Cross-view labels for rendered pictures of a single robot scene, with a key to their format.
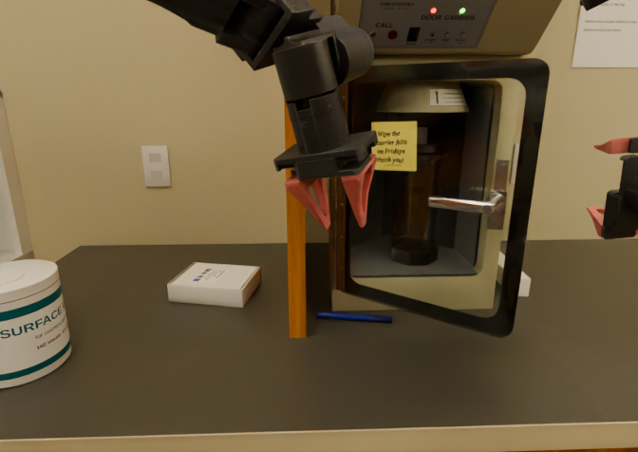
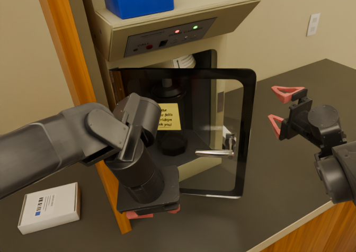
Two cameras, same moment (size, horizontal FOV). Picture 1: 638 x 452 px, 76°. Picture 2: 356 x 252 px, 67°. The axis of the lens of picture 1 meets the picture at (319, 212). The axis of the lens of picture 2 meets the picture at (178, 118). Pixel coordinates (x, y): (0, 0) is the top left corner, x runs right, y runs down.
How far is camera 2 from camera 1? 0.33 m
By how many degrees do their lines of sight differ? 28
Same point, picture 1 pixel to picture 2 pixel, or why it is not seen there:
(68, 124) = not seen: outside the picture
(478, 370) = (229, 215)
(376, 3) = (138, 37)
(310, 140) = (143, 199)
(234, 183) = (25, 114)
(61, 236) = not seen: outside the picture
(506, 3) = (221, 18)
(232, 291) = (69, 214)
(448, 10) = (186, 29)
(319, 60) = (144, 164)
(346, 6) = (115, 43)
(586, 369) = (273, 193)
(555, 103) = not seen: hidden behind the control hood
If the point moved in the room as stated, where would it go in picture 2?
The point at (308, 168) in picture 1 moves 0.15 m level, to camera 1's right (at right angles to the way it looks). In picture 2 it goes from (144, 211) to (224, 177)
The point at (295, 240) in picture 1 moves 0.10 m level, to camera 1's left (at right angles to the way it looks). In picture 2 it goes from (114, 190) to (71, 206)
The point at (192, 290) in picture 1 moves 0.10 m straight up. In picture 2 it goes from (38, 223) to (25, 201)
